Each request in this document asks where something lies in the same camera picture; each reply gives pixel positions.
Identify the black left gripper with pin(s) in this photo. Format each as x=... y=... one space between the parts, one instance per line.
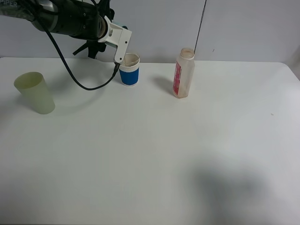
x=93 y=47

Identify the teal green plastic cup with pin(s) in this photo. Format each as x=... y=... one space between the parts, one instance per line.
x=121 y=25

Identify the clear bottle with pink label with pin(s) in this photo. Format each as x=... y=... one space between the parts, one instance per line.
x=184 y=70

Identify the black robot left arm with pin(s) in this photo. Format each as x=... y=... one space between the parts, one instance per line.
x=74 y=18

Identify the blue sleeved paper cup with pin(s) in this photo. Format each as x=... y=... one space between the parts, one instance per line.
x=129 y=69

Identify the pale yellow plastic cup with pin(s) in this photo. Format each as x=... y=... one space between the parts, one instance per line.
x=33 y=88

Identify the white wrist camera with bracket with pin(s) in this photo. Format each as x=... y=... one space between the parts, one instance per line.
x=115 y=36

